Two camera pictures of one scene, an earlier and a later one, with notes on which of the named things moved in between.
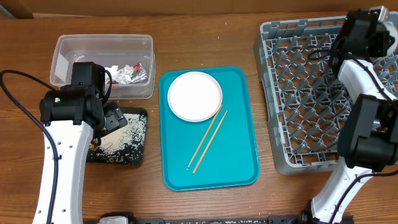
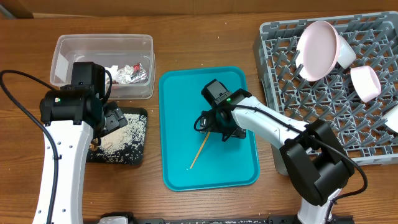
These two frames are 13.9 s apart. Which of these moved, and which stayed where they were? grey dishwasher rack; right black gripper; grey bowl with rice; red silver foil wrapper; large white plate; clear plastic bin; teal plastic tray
Moved: grey bowl with rice; large white plate; right black gripper
Stayed: teal plastic tray; clear plastic bin; red silver foil wrapper; grey dishwasher rack
